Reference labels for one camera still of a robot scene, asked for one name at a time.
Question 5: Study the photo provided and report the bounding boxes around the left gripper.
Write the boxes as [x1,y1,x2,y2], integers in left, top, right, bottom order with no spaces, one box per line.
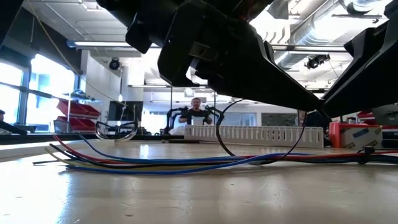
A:
[125,0,325,113]

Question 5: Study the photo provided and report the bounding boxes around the wire shelf rack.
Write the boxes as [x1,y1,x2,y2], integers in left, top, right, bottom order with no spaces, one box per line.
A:
[52,88,104,134]

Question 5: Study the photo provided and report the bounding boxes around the silver ventilation duct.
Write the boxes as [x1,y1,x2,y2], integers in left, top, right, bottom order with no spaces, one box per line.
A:
[273,0,386,71]

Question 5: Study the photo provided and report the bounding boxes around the bundle of coloured wires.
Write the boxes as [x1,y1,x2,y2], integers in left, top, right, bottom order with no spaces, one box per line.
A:
[52,134,398,165]

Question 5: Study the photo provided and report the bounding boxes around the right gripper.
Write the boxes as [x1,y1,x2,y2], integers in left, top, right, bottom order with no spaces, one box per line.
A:
[322,0,398,119]

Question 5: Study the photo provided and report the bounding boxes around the long ceiling light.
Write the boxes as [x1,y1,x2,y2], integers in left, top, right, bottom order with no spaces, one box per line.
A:
[66,39,161,50]

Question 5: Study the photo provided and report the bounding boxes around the bundle of thin wires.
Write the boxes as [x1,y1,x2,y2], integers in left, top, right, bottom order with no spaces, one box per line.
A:
[49,142,398,170]

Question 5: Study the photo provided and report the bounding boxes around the white plastic strip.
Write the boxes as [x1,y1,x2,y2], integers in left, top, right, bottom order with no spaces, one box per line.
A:
[0,139,105,163]

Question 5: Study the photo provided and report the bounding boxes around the black ceiling camera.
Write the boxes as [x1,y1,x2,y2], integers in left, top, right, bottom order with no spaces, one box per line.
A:
[304,54,331,70]

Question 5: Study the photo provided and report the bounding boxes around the black monitor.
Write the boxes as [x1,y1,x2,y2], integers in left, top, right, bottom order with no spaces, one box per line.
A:
[108,100,144,123]

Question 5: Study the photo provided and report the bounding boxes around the black cable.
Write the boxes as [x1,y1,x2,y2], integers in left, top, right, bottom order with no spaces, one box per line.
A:
[32,159,75,166]

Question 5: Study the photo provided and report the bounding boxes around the black background station frame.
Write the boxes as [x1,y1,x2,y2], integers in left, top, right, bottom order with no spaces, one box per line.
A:
[170,83,217,125]

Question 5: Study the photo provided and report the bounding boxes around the blue cable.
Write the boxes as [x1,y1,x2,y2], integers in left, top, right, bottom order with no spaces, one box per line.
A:
[78,134,313,165]

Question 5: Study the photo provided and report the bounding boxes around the red storage bin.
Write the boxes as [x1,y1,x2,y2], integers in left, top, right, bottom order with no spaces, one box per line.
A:
[55,116,98,132]
[55,99,102,119]

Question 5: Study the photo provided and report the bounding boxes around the white slotted wire duct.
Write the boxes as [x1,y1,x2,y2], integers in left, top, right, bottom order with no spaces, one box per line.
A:
[183,124,325,149]

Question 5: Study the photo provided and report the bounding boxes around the clear safety glasses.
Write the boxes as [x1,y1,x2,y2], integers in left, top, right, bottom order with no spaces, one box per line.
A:
[94,119,139,143]

